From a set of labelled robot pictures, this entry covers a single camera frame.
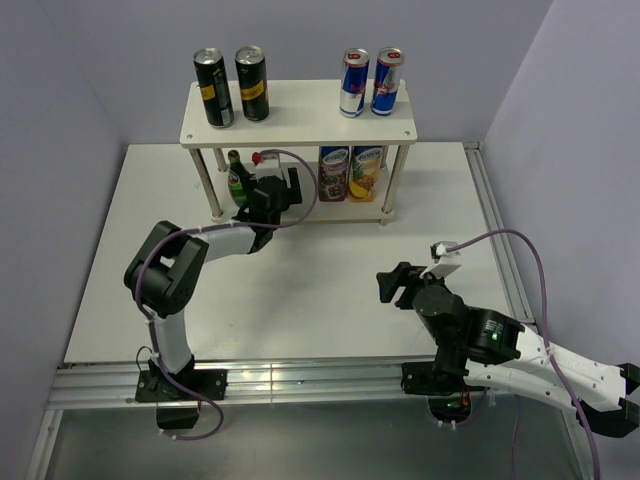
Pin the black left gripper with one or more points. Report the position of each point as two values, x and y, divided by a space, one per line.
291 194

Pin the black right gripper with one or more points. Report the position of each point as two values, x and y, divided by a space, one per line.
405 275

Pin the tall green glass bottle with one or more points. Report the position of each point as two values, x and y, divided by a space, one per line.
239 179

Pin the dark olive beverage can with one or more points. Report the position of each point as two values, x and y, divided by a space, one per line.
251 71

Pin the small red-tab silver can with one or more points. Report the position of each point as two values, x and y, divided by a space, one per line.
355 65

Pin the black and gold can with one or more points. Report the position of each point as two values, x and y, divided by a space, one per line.
214 88

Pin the blue silver energy drink can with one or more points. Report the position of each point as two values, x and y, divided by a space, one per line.
389 65

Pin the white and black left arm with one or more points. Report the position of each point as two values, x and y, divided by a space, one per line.
164 273

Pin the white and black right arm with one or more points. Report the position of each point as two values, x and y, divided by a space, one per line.
482 348

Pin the white two-tier shelf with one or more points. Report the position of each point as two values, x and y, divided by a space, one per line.
304 116

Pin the purple grape juice carton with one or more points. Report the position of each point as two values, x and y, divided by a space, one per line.
333 165

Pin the yellow pineapple juice carton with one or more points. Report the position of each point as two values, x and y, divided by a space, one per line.
364 172

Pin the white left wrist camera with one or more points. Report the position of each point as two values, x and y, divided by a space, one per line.
267 164

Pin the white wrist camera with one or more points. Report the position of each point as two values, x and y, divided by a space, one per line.
267 164
446 260

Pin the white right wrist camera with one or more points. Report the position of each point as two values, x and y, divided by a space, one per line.
446 260

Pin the aluminium front rail frame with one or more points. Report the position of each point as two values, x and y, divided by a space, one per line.
296 420

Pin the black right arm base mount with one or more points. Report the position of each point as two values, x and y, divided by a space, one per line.
451 403

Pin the aluminium right side rail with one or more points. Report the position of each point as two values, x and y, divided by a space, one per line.
513 287

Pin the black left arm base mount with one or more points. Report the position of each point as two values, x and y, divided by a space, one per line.
179 398

